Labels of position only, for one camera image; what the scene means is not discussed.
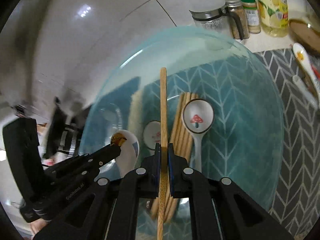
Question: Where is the white spoon bear print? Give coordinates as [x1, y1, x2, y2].
[111, 130, 139, 178]

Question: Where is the wooden spatula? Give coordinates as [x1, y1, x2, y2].
[157, 67, 168, 240]

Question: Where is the large white plastic ladle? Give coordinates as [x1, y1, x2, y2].
[292, 75, 319, 110]

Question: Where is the white spoon yellow duck print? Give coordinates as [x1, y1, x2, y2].
[292, 42, 320, 99]

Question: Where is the grey herringbone place mat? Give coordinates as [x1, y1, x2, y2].
[256, 49, 319, 239]

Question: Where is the wooden chopsticks bundle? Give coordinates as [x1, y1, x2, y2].
[164, 92, 198, 222]

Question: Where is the small white spoon red print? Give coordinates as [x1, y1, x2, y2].
[143, 121, 161, 155]

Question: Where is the white spoon mushroom print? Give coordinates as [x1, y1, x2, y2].
[181, 99, 214, 172]

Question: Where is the teal translucent plastic bowl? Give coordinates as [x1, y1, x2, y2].
[79, 27, 284, 239]

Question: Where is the brown ceramic plate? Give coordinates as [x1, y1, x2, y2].
[289, 18, 319, 57]

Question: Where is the glass jar black clasp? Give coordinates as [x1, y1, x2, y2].
[189, 0, 233, 37]

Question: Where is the glass spice jar metal lid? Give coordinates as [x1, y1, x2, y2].
[225, 0, 249, 40]

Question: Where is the green cap spice bottle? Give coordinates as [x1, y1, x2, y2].
[240, 0, 261, 34]

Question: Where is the yellow dish soap bottle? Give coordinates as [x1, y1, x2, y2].
[257, 0, 289, 37]

